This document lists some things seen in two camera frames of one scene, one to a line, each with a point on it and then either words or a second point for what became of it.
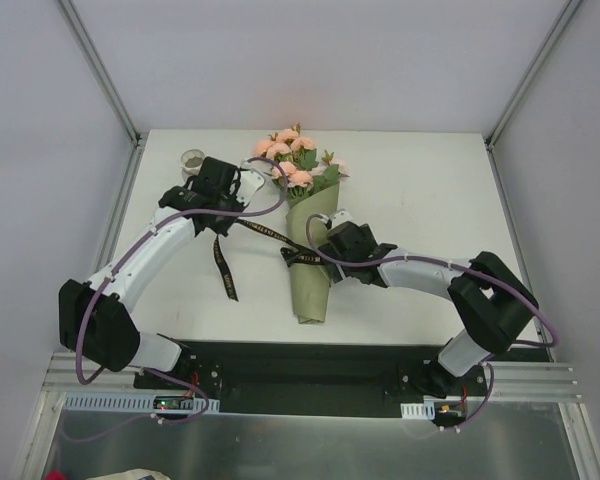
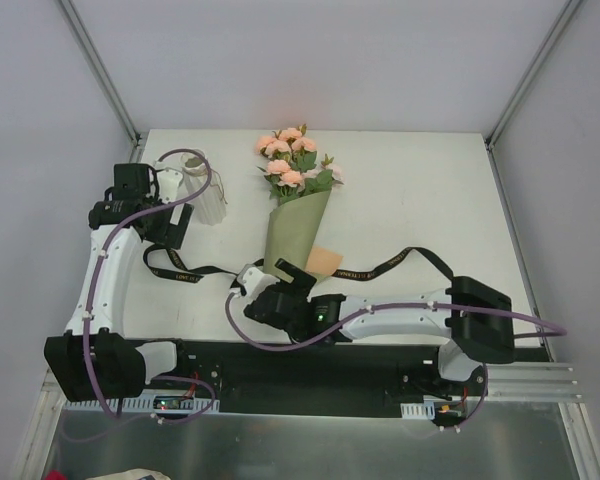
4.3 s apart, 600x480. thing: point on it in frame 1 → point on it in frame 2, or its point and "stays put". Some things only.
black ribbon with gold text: (294, 255) → (173, 273)
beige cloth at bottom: (133, 474) stays put
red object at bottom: (55, 474) stays put
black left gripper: (225, 206) → (171, 232)
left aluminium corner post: (138, 140) stays put
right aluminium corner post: (515, 100) stays put
